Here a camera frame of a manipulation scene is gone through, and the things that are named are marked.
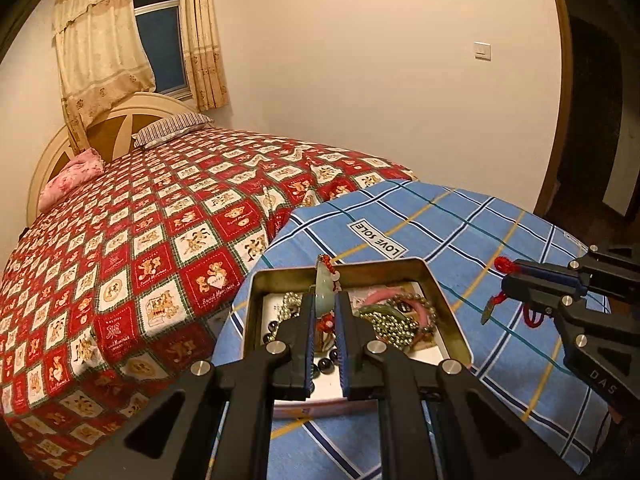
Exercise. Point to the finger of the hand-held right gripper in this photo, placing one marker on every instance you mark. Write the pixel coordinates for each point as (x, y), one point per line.
(590, 340)
(560, 277)

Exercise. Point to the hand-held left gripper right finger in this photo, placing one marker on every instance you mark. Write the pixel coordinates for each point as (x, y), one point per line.
(342, 350)

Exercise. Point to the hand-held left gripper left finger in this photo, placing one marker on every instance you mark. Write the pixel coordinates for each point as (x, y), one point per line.
(309, 350)

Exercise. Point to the pink metal tin box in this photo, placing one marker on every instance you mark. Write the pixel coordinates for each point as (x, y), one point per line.
(380, 271)

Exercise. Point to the white printed paper leaflet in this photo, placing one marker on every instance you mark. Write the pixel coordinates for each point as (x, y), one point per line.
(327, 385)

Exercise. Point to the pink bangle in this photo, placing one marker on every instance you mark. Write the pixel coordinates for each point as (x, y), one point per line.
(395, 291)

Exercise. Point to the red patterned bedspread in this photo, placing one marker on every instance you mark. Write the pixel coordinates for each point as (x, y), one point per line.
(150, 210)

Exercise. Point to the striped pillow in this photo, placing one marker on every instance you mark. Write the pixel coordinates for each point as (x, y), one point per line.
(170, 127)

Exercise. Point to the cream wooden headboard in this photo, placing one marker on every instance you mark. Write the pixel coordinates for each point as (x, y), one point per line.
(120, 125)

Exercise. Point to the pink pillow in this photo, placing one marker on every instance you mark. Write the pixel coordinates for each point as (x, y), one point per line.
(70, 177)

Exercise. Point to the beige floral curtain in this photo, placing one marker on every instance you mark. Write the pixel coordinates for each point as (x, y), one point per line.
(95, 35)
(205, 35)

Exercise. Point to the window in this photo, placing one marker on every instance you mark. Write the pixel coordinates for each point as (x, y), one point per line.
(160, 45)

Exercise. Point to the brown wooden door frame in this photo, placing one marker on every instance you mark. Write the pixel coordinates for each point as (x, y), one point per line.
(560, 110)

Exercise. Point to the white light switch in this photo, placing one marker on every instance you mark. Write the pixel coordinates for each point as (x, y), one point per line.
(483, 50)

